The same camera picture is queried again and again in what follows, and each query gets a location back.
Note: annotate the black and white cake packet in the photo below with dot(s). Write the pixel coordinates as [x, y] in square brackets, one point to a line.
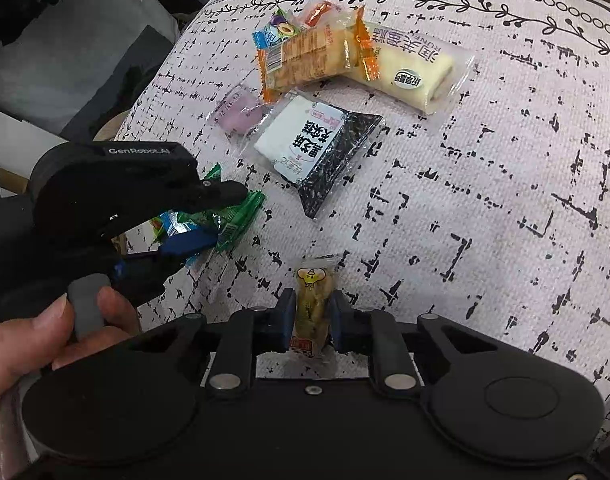
[330, 160]

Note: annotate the orange pink candy packet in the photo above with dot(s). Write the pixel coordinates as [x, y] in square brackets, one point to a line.
[317, 12]

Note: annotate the person's left hand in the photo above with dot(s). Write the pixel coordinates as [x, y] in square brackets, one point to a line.
[30, 345]

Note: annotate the blue plum candy packet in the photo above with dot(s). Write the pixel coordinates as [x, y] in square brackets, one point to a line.
[280, 27]

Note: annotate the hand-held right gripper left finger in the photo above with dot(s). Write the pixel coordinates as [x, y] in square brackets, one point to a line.
[286, 322]

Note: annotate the grey sheet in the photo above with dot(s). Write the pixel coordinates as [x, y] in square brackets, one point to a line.
[85, 60]

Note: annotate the white black printed tablecloth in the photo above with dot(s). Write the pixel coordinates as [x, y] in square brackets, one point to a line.
[485, 210]

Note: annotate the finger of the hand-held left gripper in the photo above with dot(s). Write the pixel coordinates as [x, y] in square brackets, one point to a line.
[185, 245]
[220, 195]

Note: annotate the orange bread packet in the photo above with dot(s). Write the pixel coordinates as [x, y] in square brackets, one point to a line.
[310, 57]

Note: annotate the lime green red fruit packet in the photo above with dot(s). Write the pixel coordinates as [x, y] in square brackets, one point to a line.
[177, 224]

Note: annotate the dark green striped candy packet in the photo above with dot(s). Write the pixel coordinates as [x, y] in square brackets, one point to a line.
[235, 225]

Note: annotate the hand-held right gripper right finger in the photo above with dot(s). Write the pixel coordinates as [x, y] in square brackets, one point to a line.
[341, 322]

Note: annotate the cream cake roll packet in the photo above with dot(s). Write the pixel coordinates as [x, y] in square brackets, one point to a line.
[410, 77]

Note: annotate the yellow snack packet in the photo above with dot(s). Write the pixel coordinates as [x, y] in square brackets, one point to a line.
[310, 305]

